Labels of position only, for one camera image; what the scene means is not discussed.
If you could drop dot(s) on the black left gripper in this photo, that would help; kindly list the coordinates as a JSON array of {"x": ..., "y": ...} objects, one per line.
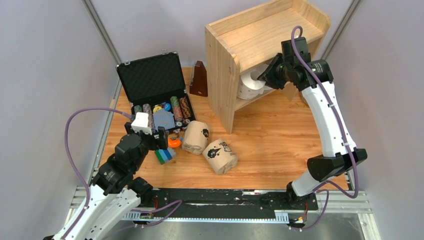
[{"x": 158, "y": 143}]

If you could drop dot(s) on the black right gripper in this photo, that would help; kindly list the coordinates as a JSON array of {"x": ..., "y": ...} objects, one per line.
[{"x": 269, "y": 77}]

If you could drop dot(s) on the white floral paper roll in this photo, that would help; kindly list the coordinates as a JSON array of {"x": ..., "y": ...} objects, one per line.
[{"x": 249, "y": 87}]

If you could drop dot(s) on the brown paper roll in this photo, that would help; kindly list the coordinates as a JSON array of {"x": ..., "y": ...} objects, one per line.
[
  {"x": 196, "y": 137},
  {"x": 220, "y": 156}
]

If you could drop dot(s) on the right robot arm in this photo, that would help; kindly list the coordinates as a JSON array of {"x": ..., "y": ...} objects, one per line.
[{"x": 340, "y": 154}]

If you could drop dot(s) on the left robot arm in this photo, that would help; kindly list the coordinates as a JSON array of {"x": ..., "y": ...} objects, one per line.
[{"x": 114, "y": 190}]

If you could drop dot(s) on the light wooden two-tier shelf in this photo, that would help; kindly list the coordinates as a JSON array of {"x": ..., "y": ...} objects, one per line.
[{"x": 238, "y": 43}]

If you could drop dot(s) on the orange tape measure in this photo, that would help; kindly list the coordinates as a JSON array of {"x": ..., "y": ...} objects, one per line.
[{"x": 174, "y": 142}]

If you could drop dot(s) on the green blue block stack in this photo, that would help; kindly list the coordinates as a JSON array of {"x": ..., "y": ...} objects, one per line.
[{"x": 165, "y": 155}]

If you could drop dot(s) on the black poker chip case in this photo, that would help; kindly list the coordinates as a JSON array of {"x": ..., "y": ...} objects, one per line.
[{"x": 156, "y": 80}]

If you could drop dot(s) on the dark brown wooden metronome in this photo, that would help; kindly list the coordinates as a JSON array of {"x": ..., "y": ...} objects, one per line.
[{"x": 198, "y": 83}]

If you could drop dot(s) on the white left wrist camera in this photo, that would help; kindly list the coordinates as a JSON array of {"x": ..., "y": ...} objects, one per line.
[{"x": 141, "y": 124}]

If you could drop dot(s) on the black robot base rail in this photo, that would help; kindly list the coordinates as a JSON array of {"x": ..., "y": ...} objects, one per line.
[{"x": 229, "y": 205}]

